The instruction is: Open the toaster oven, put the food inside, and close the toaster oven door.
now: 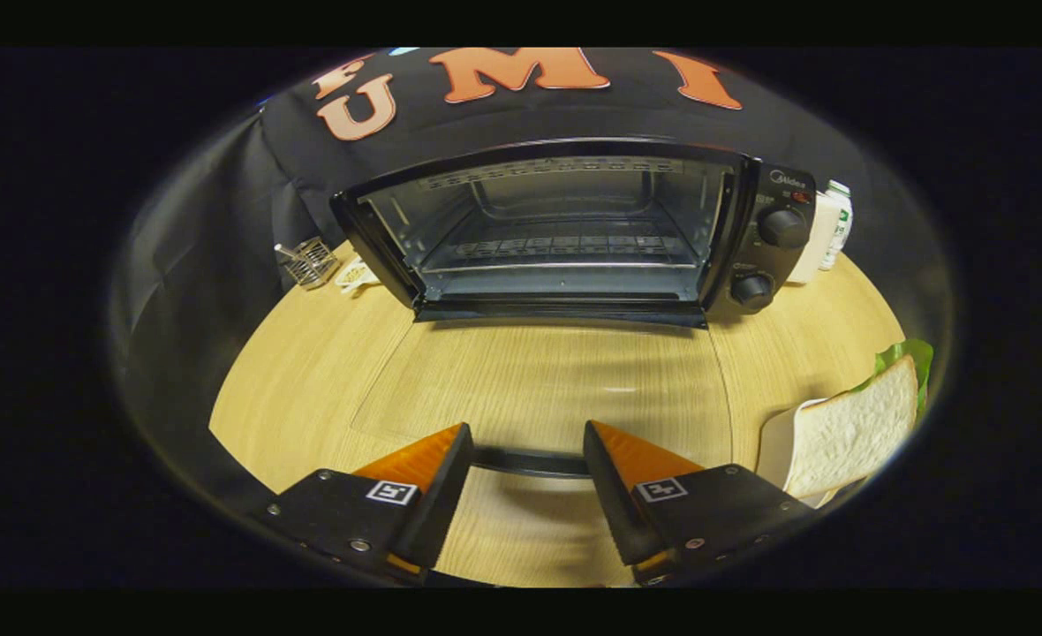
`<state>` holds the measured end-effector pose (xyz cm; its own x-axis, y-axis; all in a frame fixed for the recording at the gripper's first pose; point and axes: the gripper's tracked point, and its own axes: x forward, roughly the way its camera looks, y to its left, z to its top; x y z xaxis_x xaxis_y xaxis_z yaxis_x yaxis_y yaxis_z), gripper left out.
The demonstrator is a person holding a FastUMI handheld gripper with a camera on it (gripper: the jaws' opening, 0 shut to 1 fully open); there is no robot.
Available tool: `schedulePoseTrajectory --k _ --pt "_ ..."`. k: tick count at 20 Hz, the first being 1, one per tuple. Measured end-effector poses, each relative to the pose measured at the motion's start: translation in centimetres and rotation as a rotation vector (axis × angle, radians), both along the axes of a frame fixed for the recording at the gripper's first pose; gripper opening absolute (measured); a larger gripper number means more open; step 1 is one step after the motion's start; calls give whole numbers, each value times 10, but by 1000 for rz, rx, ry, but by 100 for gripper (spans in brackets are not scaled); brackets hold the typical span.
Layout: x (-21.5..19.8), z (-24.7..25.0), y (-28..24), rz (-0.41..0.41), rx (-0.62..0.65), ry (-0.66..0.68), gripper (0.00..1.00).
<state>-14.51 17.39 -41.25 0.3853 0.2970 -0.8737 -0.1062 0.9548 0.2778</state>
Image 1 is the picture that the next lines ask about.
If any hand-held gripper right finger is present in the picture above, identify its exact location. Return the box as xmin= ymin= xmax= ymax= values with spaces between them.
xmin=583 ymin=420 xmax=816 ymax=587

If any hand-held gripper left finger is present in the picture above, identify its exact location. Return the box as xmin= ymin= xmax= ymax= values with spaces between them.
xmin=252 ymin=421 xmax=476 ymax=584

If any lettuce sandwich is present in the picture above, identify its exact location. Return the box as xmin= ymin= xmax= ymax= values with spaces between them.
xmin=784 ymin=339 xmax=935 ymax=501

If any black toaster oven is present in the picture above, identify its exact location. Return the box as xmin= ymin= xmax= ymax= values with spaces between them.
xmin=330 ymin=137 xmax=819 ymax=482

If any white pop-up toaster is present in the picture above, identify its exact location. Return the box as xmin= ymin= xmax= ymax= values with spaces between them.
xmin=786 ymin=189 xmax=842 ymax=285

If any white plastic tray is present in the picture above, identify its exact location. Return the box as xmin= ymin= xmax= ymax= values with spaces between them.
xmin=754 ymin=397 xmax=833 ymax=510

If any small white packet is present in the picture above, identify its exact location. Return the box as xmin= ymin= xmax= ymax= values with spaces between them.
xmin=335 ymin=256 xmax=382 ymax=298

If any small green white bottle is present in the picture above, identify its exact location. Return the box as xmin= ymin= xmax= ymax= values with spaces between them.
xmin=819 ymin=179 xmax=854 ymax=272

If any small metal wire rack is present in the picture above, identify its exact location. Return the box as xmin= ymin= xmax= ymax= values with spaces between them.
xmin=274 ymin=236 xmax=342 ymax=291

